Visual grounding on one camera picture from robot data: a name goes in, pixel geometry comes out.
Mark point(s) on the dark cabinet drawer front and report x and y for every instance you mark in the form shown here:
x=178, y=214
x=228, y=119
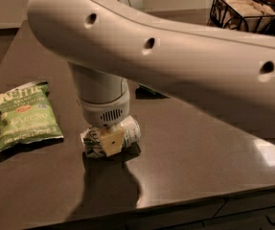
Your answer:
x=237, y=211

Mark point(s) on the white napkins stack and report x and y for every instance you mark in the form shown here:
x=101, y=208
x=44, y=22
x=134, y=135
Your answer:
x=248, y=10

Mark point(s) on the green Kettle chips bag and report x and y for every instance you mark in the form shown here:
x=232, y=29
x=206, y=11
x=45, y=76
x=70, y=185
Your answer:
x=26, y=115

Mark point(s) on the green snack bag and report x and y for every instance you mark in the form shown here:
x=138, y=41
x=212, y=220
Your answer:
x=152, y=92

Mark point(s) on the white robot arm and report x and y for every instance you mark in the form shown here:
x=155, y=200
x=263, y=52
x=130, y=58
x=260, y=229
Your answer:
x=228, y=74

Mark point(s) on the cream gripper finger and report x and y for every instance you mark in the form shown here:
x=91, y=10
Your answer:
x=111, y=139

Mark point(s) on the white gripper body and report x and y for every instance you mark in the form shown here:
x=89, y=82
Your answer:
x=105, y=113

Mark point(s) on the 7up soda can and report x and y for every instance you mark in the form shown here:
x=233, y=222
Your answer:
x=92, y=146

